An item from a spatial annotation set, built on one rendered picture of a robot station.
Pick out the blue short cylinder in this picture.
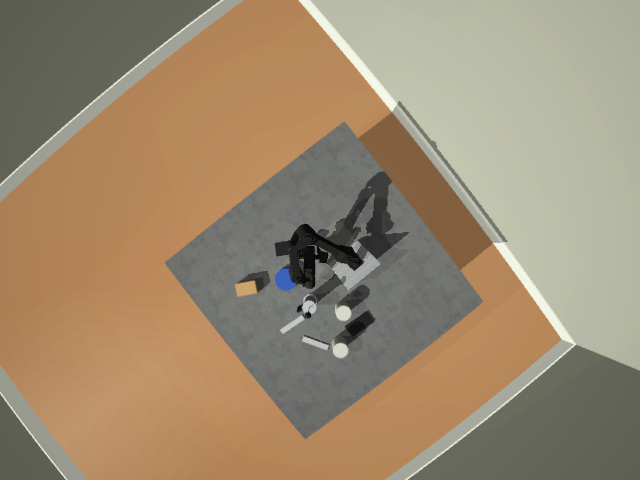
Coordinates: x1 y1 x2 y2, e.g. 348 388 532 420
275 268 296 291

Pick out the black flat bar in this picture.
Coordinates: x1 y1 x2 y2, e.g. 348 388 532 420
275 240 301 257
345 311 374 337

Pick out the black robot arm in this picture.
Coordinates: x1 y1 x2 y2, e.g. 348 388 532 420
287 224 364 289

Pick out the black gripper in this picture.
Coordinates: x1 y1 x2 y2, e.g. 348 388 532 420
298 246 328 266

